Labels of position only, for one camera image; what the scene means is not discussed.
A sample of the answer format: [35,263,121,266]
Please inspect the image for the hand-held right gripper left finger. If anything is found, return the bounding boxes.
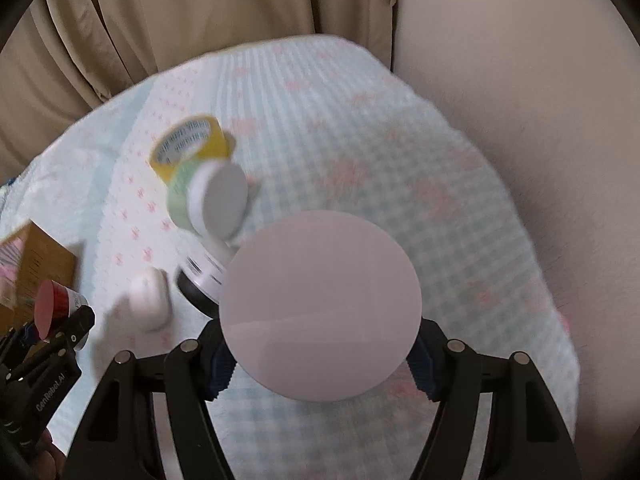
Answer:
[65,319,237,480]

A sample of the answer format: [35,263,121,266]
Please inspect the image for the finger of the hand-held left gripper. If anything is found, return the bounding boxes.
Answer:
[0,322,42,361]
[45,304,96,358]

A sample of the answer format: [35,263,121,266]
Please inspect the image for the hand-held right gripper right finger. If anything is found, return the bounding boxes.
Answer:
[406,317,586,480]

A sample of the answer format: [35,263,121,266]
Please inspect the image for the red cylindrical can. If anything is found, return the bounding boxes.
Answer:
[32,280,90,346]

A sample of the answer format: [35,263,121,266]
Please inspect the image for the large pink round lid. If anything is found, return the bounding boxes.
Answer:
[219,210,424,403]

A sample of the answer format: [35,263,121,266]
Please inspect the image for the person's left hand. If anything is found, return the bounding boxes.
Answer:
[30,427,70,480]

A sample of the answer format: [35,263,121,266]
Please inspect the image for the small white case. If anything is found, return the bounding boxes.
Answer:
[126,267,172,334]

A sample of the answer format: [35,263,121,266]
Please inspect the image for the brown cardboard box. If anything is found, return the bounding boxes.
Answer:
[0,220,79,333]

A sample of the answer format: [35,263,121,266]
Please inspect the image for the black and white bottle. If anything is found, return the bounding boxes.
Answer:
[176,249,232,317]

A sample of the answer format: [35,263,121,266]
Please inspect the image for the green jar with white lid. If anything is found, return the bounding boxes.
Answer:
[187,160,249,261]

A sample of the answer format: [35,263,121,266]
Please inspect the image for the yellow tape roll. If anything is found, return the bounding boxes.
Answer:
[149,115,237,187]

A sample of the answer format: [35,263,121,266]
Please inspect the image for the checked floral blanket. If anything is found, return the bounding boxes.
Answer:
[0,34,583,480]

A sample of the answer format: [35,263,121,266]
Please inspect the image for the beige curtain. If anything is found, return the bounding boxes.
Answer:
[0,0,401,181]

